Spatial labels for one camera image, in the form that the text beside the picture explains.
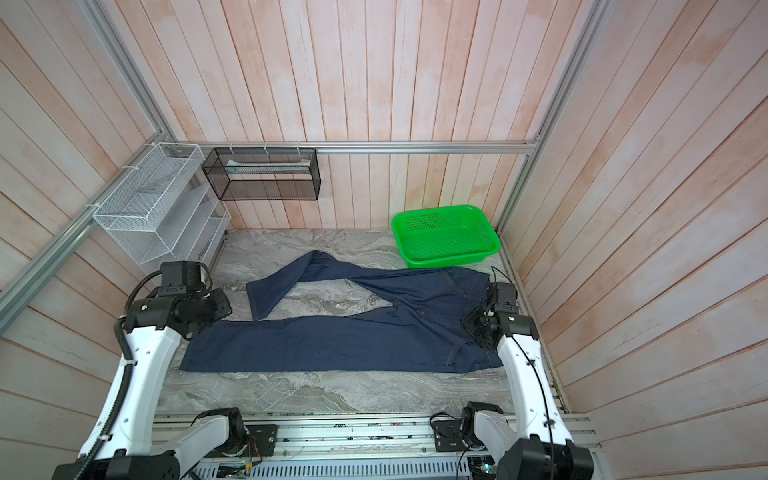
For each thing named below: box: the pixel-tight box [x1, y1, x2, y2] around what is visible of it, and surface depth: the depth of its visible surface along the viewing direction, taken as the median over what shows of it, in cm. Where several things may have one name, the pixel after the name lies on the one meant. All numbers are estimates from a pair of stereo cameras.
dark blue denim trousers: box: [179, 250, 503, 373], surface depth 95 cm
